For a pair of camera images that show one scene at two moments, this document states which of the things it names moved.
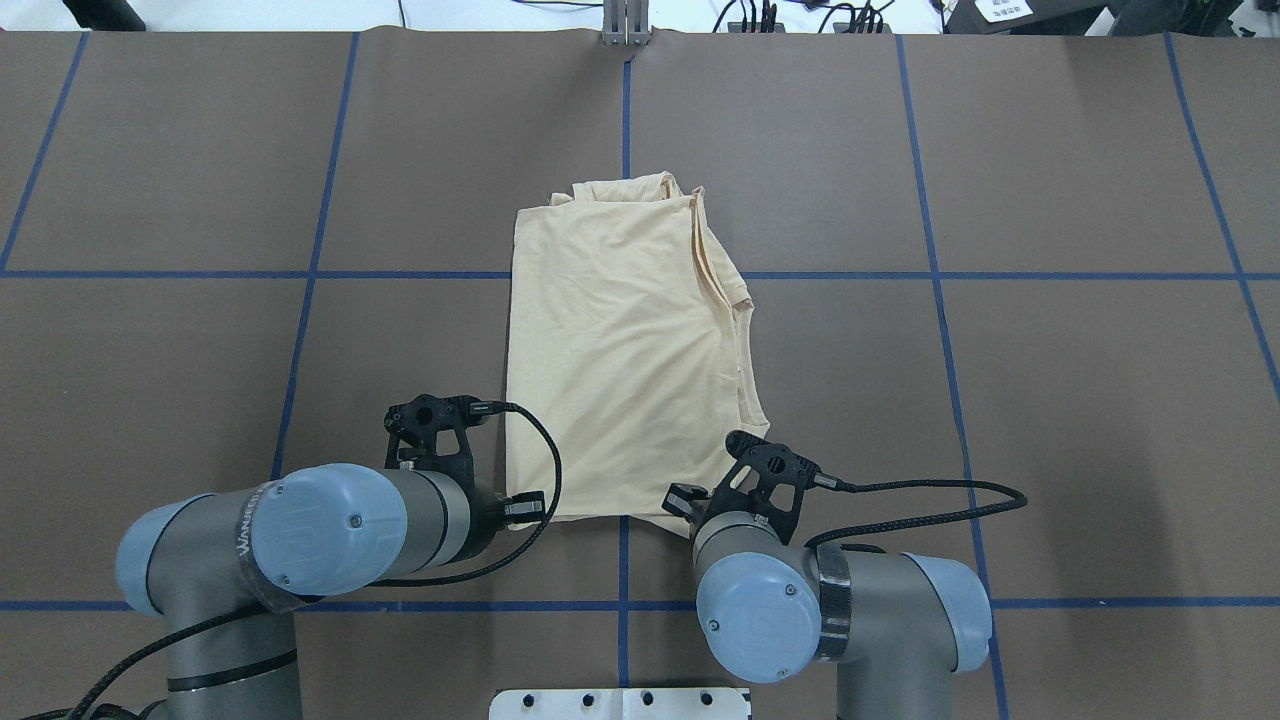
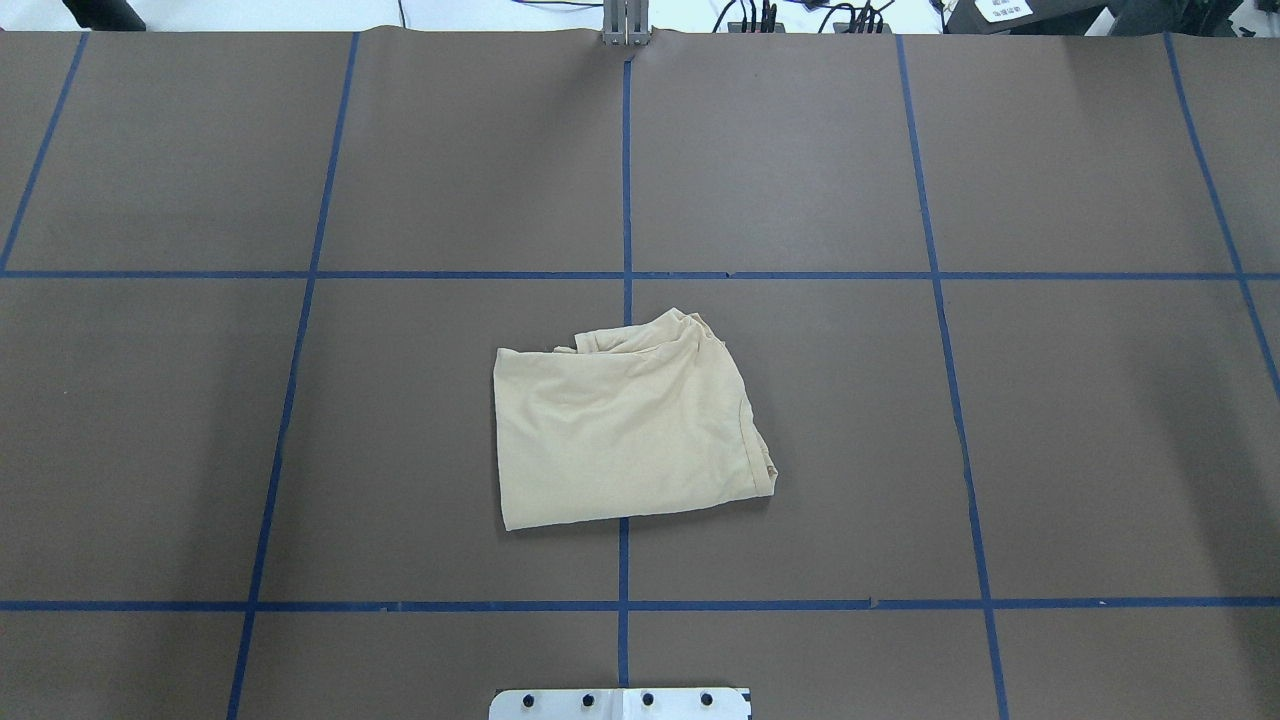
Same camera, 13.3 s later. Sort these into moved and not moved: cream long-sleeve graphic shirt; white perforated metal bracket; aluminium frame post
Moved: cream long-sleeve graphic shirt
Not moved: aluminium frame post; white perforated metal bracket
